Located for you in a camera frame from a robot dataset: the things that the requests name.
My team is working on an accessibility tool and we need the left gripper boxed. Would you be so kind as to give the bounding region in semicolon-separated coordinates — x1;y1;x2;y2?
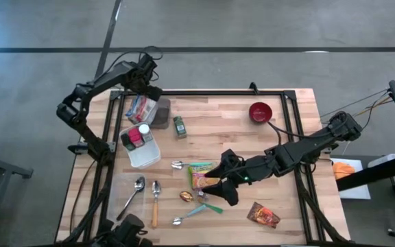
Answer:
130;67;164;103

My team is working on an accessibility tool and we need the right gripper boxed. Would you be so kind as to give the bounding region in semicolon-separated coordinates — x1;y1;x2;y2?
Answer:
202;159;255;207

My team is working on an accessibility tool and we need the Maruchan ramen package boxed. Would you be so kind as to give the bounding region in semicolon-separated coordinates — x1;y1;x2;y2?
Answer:
187;162;221;191

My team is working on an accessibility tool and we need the white cap spice jar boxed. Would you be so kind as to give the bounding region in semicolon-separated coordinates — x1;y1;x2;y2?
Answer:
138;123;154;143

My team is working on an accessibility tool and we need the smoked paprika tin red lid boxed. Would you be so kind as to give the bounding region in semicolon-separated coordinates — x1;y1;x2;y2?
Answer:
128;127;145;148

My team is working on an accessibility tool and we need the red orange snack bag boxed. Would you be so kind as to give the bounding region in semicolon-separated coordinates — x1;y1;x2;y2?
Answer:
246;201;281;229

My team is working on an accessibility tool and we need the green black pepper tin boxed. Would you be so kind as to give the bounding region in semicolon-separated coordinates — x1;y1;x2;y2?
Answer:
120;132;136;152

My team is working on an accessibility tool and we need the black handle steel spoon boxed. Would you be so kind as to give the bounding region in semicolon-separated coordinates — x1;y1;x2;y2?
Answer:
116;176;146;222

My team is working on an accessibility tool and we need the dark grey bin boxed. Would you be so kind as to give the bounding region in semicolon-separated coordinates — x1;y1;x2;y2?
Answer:
149;97;171;130

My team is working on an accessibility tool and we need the green label spice jar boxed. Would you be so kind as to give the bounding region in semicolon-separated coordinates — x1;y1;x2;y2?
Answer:
172;115;188;139

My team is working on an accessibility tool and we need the clear bin of bottles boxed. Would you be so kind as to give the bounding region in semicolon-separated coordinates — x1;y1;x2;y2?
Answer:
119;121;162;170

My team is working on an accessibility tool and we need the red bowl black outside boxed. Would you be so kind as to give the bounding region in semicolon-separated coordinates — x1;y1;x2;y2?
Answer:
248;102;274;124

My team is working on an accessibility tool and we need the orange cloth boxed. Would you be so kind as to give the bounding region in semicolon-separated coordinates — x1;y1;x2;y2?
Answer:
332;162;356;180

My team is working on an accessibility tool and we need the white paper sheet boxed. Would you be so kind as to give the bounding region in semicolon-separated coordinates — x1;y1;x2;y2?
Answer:
330;157;372;200

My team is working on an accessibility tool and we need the white container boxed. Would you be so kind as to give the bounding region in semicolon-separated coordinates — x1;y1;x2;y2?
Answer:
368;153;395;169

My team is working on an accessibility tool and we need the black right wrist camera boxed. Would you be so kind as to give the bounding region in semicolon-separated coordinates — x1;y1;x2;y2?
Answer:
220;148;245;169

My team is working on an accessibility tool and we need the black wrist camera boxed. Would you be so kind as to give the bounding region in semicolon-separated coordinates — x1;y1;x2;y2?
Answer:
138;53;158;71
220;148;245;169

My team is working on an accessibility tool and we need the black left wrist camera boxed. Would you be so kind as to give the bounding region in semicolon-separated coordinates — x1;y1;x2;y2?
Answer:
138;53;158;71

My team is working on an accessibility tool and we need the gold spoon green handle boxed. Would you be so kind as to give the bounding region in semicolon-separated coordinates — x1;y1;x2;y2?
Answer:
178;190;224;215

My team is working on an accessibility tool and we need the light blue handle spoon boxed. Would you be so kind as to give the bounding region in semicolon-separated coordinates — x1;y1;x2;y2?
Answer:
171;204;208;226

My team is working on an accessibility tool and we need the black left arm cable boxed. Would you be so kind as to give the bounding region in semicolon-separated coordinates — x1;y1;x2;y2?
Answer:
108;45;164;83

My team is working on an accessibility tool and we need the black aluminium table frame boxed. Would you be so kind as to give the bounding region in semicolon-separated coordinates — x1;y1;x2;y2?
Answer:
60;88;348;247

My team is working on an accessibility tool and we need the orange handle steel spoon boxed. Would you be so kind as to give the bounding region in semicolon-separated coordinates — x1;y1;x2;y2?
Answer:
151;180;163;229

